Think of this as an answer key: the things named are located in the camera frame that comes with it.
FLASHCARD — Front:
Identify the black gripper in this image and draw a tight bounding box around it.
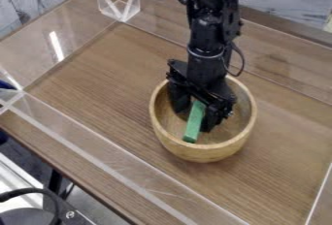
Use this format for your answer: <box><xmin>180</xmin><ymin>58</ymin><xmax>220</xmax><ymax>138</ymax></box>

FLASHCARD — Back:
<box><xmin>166</xmin><ymin>48</ymin><xmax>235</xmax><ymax>132</ymax></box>

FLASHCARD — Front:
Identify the green rectangular block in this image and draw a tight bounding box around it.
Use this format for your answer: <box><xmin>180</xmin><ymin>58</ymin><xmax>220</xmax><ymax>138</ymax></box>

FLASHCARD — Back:
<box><xmin>183</xmin><ymin>100</ymin><xmax>206</xmax><ymax>144</ymax></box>

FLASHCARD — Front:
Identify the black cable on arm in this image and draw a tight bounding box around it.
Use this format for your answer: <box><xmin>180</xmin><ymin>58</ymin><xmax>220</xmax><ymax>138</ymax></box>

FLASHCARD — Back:
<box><xmin>222</xmin><ymin>41</ymin><xmax>246</xmax><ymax>78</ymax></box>

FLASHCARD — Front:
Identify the black cable bottom left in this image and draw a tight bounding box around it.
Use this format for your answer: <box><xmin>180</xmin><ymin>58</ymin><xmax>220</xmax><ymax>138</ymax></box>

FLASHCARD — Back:
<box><xmin>0</xmin><ymin>187</ymin><xmax>62</xmax><ymax>225</ymax></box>

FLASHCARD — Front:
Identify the clear acrylic corner bracket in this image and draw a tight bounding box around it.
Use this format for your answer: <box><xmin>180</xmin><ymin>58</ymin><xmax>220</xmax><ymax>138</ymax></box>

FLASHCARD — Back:
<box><xmin>97</xmin><ymin>0</ymin><xmax>140</xmax><ymax>23</ymax></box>

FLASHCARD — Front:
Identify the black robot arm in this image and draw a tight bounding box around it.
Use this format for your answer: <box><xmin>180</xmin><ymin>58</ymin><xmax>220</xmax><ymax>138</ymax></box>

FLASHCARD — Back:
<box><xmin>166</xmin><ymin>0</ymin><xmax>242</xmax><ymax>132</ymax></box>

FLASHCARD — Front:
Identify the blue object at left edge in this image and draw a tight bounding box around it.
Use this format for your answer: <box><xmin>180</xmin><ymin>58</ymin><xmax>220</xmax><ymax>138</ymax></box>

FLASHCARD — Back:
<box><xmin>0</xmin><ymin>80</ymin><xmax>16</xmax><ymax>90</ymax></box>

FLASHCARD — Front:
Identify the black table leg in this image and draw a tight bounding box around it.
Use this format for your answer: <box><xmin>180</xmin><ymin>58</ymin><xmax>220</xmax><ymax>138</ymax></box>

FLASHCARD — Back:
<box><xmin>48</xmin><ymin>170</ymin><xmax>62</xmax><ymax>194</ymax></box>

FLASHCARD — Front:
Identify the brown wooden bowl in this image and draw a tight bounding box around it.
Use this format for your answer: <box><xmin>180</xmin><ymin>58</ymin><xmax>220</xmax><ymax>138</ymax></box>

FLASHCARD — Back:
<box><xmin>148</xmin><ymin>77</ymin><xmax>258</xmax><ymax>163</ymax></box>

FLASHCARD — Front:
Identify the grey metal base plate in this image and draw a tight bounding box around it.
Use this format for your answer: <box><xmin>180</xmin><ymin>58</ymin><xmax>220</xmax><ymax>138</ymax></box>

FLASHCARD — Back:
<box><xmin>0</xmin><ymin>200</ymin><xmax>96</xmax><ymax>225</ymax></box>

